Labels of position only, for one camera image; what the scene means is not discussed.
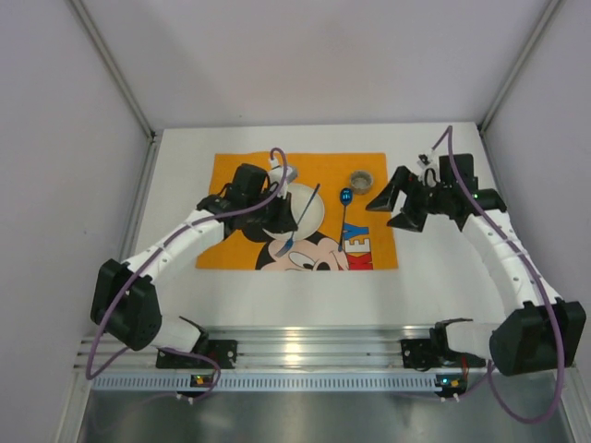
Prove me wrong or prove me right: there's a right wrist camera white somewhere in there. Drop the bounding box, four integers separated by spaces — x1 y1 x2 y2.
417 149 440 187

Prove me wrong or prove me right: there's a blue metal spoon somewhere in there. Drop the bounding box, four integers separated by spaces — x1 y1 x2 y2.
338 187 354 252

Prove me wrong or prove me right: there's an aluminium mounting rail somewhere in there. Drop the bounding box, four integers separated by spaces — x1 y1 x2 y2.
91 326 461 371

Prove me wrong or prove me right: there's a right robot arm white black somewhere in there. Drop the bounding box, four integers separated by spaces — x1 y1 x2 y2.
366 153 586 376

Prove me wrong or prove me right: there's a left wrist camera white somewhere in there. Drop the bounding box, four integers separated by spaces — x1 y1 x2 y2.
268 159 298 186

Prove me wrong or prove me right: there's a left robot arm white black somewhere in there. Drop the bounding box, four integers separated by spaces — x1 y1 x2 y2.
90 160 297 354

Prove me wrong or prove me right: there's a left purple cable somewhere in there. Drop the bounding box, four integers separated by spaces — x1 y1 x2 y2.
85 147 290 403

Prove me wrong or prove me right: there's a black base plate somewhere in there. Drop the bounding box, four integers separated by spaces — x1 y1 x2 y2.
400 339 443 372
155 339 238 369

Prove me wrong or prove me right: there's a blue metal fork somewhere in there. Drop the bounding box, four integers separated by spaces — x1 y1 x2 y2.
277 184 320 257

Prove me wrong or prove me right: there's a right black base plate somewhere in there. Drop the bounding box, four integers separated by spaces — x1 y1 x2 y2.
400 339 443 372

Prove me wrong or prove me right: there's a cream round plate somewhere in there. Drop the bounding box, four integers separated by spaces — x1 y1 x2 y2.
274 183 325 242

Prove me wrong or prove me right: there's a small grey ceramic cup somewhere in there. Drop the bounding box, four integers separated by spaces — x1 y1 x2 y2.
349 170 374 195

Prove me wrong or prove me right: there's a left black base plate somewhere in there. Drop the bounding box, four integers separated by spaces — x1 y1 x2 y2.
155 339 238 369

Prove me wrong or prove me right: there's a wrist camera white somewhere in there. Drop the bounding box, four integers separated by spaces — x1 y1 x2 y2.
417 149 440 187
268 159 298 186

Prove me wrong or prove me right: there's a slotted grey cable duct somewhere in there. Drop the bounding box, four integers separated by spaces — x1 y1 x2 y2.
91 372 467 393

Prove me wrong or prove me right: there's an orange cartoon mouse placemat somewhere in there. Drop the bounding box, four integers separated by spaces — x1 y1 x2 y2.
196 152 398 271

